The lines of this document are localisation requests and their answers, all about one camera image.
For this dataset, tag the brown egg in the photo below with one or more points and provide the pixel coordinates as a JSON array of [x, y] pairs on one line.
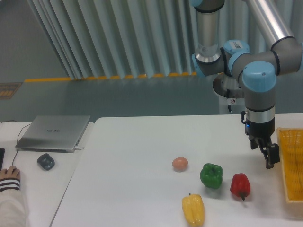
[[180, 164]]

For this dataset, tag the black phone edge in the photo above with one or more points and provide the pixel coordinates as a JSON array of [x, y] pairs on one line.
[[2, 154]]

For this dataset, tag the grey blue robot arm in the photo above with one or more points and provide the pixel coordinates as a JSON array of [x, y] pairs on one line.
[[255, 73]]

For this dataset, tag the yellow bell pepper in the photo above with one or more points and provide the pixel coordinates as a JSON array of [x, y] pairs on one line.
[[193, 210]]

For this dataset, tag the white usb plug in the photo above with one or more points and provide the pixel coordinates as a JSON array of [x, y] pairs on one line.
[[80, 148]]

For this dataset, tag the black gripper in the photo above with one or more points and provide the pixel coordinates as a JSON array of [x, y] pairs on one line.
[[261, 131]]

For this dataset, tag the silver closed laptop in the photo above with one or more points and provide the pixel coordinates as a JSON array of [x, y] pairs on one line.
[[57, 133]]

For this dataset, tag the green bell pepper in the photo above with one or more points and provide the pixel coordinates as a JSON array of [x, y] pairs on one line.
[[211, 176]]

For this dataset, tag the white pleated curtain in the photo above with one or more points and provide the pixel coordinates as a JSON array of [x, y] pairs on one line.
[[121, 38]]

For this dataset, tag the person's hand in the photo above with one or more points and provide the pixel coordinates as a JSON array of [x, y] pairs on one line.
[[11, 173]]

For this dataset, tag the red bell pepper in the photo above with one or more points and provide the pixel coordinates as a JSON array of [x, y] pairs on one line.
[[240, 186]]

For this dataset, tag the striped cuff cream sleeve forearm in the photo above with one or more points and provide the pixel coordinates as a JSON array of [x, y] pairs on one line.
[[12, 207]]

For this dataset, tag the yellow woven basket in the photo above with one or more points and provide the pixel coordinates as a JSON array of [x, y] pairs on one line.
[[290, 141]]

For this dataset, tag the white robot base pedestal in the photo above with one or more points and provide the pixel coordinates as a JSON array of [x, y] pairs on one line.
[[229, 93]]

